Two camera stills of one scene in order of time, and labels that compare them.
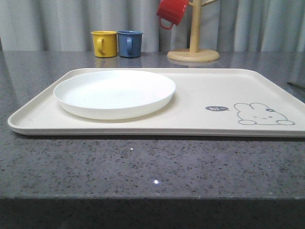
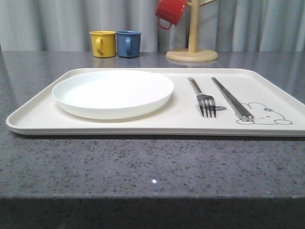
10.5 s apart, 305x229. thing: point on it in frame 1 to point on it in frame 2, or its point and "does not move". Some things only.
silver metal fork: x=300 y=87 to x=208 y=101
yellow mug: x=105 y=43 does not move
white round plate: x=114 y=94 does not move
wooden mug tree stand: x=194 y=54 does not move
